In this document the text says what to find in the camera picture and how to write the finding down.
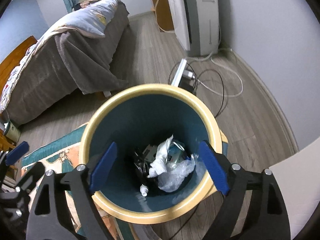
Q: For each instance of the white air purifier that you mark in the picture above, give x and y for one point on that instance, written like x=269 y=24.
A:
x=200 y=17

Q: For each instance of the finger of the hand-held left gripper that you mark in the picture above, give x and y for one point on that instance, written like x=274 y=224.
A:
x=31 y=177
x=17 y=153

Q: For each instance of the white power strip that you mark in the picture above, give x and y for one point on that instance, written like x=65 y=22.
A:
x=180 y=72

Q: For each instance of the white tissue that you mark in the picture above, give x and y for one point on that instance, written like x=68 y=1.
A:
x=161 y=160

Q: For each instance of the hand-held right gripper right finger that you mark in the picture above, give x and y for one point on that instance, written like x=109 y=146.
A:
x=215 y=170

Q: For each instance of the white wardrobe panel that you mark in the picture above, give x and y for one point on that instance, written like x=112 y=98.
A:
x=300 y=192

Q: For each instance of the patterned quilted mat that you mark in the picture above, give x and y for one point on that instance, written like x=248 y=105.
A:
x=57 y=145

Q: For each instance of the yellow-rimmed blue trash bin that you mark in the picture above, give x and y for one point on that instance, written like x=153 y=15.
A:
x=140 y=120

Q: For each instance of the small white printed packet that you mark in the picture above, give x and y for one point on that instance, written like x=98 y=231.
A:
x=149 y=152

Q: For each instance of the purple plastic bottle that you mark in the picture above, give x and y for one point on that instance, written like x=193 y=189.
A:
x=144 y=191

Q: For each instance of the light blue printed quilt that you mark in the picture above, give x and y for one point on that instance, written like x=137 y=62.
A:
x=90 y=17

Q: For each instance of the clear plastic bag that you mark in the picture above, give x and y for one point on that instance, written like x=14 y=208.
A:
x=175 y=177

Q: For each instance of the black plastic bag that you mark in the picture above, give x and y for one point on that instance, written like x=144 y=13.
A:
x=140 y=165

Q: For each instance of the wooden cabinet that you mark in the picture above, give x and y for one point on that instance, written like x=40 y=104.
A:
x=165 y=10

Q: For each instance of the grey bed blanket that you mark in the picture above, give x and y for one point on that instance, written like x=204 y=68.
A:
x=62 y=72

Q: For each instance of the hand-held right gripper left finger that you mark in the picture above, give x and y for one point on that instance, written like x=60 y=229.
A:
x=103 y=167

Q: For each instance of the wooden bed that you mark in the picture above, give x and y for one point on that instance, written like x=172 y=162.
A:
x=15 y=52

